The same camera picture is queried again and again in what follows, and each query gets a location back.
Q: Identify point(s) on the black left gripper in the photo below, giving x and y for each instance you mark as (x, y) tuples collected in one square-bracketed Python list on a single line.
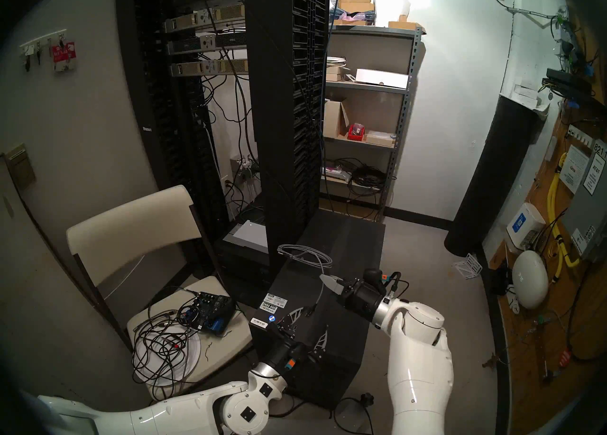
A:
[(287, 344)]

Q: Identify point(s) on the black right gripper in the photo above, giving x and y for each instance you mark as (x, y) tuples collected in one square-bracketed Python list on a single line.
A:
[(363, 301)]

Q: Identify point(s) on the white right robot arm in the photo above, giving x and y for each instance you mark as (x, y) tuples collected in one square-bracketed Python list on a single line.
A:
[(417, 377)]

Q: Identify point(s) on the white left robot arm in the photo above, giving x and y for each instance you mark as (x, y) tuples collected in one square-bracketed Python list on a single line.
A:
[(180, 415)]

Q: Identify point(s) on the black workstation tower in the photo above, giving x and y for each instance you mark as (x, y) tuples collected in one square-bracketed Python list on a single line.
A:
[(351, 239)]

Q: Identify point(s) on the black UPS unit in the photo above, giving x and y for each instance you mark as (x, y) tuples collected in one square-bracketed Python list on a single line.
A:
[(242, 268)]

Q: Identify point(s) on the black blue audio interface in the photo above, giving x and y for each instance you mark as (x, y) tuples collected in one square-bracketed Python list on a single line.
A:
[(213, 306)]

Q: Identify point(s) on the grey flat device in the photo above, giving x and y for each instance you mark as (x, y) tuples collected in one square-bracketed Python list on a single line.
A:
[(249, 236)]

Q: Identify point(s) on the white power strip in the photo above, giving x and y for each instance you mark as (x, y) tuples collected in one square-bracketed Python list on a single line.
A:
[(334, 174)]

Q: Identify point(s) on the flat tan box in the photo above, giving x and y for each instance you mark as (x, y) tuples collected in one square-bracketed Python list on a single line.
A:
[(379, 139)]

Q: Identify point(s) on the small red bin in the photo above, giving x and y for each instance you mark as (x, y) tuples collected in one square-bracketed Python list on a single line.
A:
[(355, 134)]

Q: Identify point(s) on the open cardboard box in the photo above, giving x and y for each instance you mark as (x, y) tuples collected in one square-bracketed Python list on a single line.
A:
[(333, 119)]

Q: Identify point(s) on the black server rack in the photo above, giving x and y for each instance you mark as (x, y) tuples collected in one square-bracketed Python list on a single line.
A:
[(284, 107)]

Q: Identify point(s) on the white oval router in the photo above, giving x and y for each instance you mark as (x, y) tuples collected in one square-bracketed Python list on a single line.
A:
[(530, 280)]

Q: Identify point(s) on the white box blue label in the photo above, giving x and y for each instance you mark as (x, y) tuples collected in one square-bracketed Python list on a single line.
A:
[(524, 225)]

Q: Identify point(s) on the cream padded chair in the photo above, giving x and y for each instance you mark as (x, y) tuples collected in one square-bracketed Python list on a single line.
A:
[(128, 225)]

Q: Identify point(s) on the white flat box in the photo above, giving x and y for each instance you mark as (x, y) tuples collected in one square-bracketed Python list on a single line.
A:
[(381, 78)]

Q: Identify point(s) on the plywood backboard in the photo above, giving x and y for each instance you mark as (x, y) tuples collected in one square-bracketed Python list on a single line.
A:
[(526, 391)]

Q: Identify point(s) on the grey metal shelf unit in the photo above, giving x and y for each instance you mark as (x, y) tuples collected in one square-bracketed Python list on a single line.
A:
[(374, 54)]

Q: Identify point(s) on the red caution tag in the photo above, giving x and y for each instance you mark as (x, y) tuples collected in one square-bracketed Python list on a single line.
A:
[(564, 358)]

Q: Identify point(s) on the gold grille rack server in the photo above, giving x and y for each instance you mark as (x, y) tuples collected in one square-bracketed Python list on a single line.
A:
[(208, 68), (206, 19)]

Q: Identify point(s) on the grey AT&T utility box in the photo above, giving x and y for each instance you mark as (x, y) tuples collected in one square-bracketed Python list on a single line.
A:
[(585, 211)]

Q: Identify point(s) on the white label sheet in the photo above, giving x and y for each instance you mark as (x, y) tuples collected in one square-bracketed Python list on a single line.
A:
[(573, 169)]

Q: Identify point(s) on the small cardboard box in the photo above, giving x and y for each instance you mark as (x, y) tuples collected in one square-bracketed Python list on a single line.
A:
[(403, 25)]

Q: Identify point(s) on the pink plastic bag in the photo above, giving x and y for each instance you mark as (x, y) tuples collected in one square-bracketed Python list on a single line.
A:
[(353, 17)]

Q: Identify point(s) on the small white boxes stack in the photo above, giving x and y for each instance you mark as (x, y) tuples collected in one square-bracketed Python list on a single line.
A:
[(528, 97)]

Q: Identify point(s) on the black Dell rack server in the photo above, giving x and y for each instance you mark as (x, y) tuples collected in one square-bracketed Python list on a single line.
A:
[(206, 44)]

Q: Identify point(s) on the large cardboard box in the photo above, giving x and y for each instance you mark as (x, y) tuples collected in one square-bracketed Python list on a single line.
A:
[(353, 2)]

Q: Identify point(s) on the red key tag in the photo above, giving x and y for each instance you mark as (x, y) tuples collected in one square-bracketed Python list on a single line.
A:
[(64, 54)]

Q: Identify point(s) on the dark hanging key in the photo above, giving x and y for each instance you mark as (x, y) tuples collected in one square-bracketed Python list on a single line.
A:
[(27, 59), (39, 54)]

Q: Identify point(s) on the white key hook rack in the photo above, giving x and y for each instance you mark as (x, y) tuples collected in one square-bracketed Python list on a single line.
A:
[(45, 39)]

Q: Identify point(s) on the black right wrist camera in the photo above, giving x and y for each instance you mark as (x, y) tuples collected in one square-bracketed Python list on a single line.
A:
[(372, 275)]

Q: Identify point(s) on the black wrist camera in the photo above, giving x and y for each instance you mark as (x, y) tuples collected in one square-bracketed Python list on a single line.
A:
[(291, 362), (372, 275)]

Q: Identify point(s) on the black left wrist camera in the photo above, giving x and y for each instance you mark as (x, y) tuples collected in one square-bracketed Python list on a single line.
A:
[(291, 362)]

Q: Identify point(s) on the white folded bracket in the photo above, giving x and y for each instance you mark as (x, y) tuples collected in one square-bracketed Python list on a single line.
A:
[(467, 266)]

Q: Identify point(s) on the wall power outlet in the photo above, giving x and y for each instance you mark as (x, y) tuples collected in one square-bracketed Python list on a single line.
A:
[(237, 166)]

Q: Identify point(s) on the black wall router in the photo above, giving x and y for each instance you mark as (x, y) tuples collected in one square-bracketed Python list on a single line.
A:
[(566, 81)]

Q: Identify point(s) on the brass wall plate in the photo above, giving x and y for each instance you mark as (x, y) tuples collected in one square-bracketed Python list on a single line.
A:
[(19, 168)]

